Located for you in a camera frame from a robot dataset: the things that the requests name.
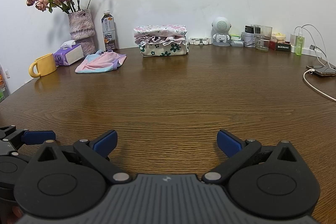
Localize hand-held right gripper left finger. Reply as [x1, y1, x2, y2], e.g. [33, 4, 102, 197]
[31, 130, 132, 184]

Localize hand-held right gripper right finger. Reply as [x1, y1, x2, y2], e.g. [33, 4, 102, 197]
[202, 129, 305, 184]

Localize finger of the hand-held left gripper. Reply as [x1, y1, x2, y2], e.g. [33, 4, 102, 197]
[0, 125, 56, 156]

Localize pink blue mesh vest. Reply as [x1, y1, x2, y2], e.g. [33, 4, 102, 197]
[75, 50, 127, 74]

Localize colourful shelf clutter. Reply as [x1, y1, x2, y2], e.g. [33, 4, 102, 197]
[0, 64, 11, 102]

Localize yellow mug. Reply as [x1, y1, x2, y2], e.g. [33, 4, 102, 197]
[28, 53, 58, 78]

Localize purple tissue pack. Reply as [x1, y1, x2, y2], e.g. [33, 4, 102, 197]
[53, 40, 85, 67]

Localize grey tin can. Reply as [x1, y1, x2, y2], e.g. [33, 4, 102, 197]
[241, 32, 256, 48]

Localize clear glass cup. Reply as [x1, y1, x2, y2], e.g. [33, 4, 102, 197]
[254, 25, 273, 52]

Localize tea bottle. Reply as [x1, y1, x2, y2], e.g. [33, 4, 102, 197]
[101, 10, 118, 51]

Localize red flat box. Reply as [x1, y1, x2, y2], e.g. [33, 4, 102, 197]
[269, 41, 290, 52]

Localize folded floral cloth stack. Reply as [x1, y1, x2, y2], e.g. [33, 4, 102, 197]
[139, 41, 189, 57]

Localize purple ruffled folded cloth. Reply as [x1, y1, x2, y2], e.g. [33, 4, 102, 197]
[134, 35, 187, 47]

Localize black charger plug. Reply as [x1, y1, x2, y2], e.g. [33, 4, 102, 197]
[245, 25, 261, 35]

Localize fuzzy pink vase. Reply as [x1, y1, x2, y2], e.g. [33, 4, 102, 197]
[68, 9, 96, 55]

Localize white robot speaker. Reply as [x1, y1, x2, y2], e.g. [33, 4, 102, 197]
[211, 16, 232, 46]

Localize white charger block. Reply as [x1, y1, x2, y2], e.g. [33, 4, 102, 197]
[290, 33, 298, 52]

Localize green spray bottle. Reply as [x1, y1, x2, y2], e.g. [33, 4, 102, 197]
[295, 32, 303, 56]

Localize white power strip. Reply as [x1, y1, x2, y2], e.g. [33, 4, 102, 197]
[302, 47, 322, 56]

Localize pink floral folded cloth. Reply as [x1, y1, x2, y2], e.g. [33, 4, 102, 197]
[133, 25, 187, 38]

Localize smartphone with white cable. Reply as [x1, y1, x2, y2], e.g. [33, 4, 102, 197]
[303, 69, 336, 102]

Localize white looped cable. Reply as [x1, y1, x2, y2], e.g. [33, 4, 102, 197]
[294, 24, 331, 69]

